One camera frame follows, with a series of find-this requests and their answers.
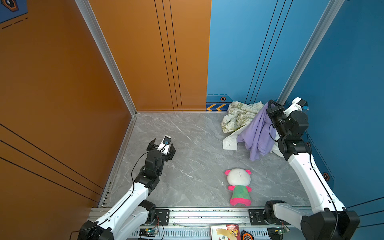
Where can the left green circuit board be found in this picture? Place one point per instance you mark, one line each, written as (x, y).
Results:
(148, 233)

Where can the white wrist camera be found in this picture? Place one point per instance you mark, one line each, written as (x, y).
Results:
(165, 145)
(298, 104)

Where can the orange black tape measure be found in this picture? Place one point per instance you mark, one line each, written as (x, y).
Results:
(246, 236)

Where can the floral patterned cream cloth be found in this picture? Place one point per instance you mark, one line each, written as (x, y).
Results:
(239, 115)

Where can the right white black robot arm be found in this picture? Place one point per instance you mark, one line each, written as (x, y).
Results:
(329, 219)

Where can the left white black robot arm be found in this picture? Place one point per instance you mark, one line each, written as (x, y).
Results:
(133, 209)

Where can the pink green plush toy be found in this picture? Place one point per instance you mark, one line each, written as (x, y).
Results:
(239, 181)

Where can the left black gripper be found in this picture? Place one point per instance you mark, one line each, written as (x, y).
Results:
(170, 154)

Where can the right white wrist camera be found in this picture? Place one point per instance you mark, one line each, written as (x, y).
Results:
(298, 104)

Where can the right green circuit board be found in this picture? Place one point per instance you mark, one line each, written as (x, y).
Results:
(282, 230)

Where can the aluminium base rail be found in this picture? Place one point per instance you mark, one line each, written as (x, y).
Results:
(195, 224)

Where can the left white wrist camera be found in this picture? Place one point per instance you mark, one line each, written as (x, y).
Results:
(165, 145)

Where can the purple cloth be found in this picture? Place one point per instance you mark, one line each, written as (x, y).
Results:
(258, 137)

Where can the white cloth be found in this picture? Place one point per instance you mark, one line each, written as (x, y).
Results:
(230, 142)

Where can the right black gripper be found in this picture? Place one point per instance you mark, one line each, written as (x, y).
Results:
(273, 112)

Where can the green circuit board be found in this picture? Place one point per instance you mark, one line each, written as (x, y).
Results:
(282, 230)
(148, 233)

